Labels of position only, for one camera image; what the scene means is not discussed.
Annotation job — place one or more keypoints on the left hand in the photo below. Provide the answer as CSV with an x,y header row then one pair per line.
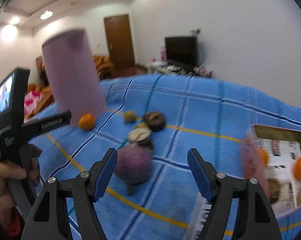
x,y
9,170

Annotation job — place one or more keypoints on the blue plaid cloth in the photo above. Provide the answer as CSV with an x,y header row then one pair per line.
x,y
209,115

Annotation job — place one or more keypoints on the small green-brown fruit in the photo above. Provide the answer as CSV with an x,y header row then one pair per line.
x,y
129,116

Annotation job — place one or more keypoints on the purple cylindrical container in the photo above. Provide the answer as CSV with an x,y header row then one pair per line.
x,y
72,75

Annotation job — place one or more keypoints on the small tan fruit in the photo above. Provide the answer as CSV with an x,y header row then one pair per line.
x,y
142,125

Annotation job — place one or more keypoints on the printed paper liner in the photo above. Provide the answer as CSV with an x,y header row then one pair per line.
x,y
282,185

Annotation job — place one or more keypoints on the black television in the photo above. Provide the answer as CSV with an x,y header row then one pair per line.
x,y
182,50

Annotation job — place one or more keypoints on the purple round turnip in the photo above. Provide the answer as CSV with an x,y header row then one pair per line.
x,y
133,164

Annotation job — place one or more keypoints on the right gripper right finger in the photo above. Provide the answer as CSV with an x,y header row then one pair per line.
x,y
255,218

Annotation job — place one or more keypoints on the pink metal tin tray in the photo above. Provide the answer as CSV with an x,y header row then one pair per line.
x,y
251,159

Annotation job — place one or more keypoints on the dark mangosteen half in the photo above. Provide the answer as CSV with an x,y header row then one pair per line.
x,y
155,120

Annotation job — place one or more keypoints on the cut purple fruit piece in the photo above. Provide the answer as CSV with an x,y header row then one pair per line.
x,y
142,138

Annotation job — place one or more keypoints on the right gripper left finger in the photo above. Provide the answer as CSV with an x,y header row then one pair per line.
x,y
49,218

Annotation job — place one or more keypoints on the white TV stand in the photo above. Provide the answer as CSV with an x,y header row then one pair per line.
x,y
164,67

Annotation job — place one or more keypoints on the brown wooden door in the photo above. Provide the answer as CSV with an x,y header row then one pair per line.
x,y
119,40

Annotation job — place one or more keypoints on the wall power socket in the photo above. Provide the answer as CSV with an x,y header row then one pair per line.
x,y
195,32

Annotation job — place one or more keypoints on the pink floral cushion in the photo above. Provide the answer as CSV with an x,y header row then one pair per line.
x,y
31,101

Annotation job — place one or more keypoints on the orange leather armchair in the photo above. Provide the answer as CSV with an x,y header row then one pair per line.
x,y
104,67

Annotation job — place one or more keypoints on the ceiling light panel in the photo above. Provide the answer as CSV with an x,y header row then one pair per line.
x,y
46,15

